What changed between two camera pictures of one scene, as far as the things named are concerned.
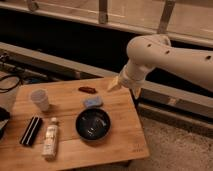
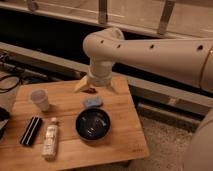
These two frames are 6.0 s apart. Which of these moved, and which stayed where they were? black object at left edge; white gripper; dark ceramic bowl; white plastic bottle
Moved: white gripper
Stayed: dark ceramic bowl; black object at left edge; white plastic bottle
